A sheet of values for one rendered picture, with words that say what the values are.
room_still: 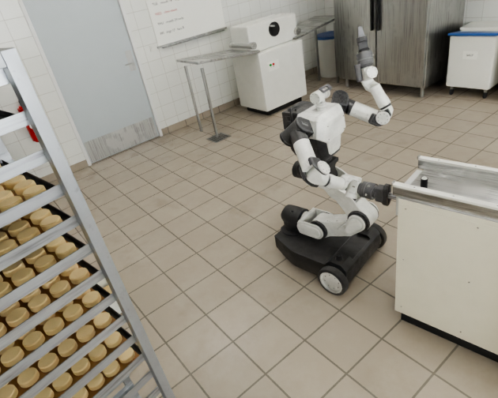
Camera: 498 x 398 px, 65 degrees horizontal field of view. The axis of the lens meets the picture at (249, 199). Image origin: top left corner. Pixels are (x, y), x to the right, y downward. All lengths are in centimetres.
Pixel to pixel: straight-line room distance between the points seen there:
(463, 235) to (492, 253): 13
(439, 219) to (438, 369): 80
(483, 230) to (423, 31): 385
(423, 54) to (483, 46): 63
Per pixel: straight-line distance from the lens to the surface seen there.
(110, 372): 139
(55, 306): 113
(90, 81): 534
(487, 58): 547
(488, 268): 200
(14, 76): 93
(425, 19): 541
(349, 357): 232
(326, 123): 219
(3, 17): 511
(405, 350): 238
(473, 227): 189
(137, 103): 557
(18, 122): 97
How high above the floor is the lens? 188
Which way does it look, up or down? 31 degrees down
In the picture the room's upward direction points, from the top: 11 degrees counter-clockwise
